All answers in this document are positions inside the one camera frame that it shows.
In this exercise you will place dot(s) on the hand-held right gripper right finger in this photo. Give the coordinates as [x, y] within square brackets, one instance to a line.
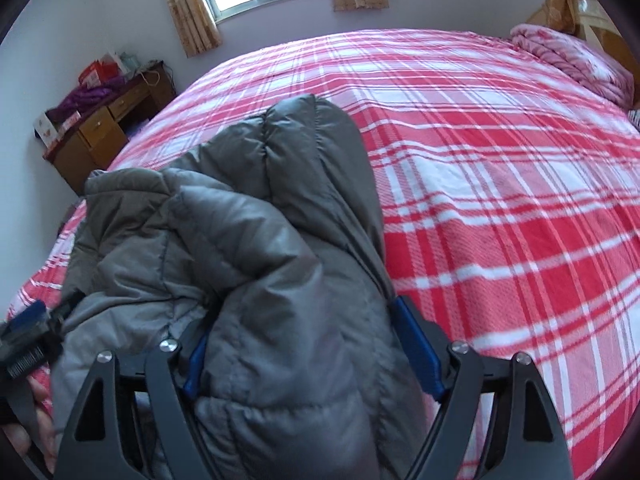
[420, 350]

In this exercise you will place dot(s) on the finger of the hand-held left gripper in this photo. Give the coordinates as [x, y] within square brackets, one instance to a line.
[65, 310]
[32, 312]

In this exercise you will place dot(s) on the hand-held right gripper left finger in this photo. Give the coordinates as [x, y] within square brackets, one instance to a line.
[194, 370]

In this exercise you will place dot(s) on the grey puffer jacket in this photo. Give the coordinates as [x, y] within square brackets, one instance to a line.
[280, 260]

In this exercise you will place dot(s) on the person's left hand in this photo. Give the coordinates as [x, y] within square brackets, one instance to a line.
[42, 430]

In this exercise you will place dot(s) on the red plaid bed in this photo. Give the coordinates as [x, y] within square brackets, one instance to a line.
[500, 185]

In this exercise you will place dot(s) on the wooden desk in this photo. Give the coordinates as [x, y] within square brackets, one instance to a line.
[100, 130]

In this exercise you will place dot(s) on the white cardboard box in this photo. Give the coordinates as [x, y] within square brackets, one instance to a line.
[46, 127]

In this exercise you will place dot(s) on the purple cloth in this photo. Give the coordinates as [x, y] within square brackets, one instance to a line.
[85, 97]

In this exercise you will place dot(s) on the red bag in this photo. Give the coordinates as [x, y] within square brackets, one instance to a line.
[92, 74]

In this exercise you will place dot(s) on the pale paper bag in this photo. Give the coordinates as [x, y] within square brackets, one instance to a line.
[125, 62]

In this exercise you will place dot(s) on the striped cloth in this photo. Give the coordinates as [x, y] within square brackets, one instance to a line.
[635, 120]

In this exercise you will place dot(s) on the pink folded blanket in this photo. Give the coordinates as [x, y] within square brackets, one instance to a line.
[575, 60]

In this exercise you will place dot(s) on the wooden headboard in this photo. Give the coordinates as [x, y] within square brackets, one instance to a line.
[607, 40]

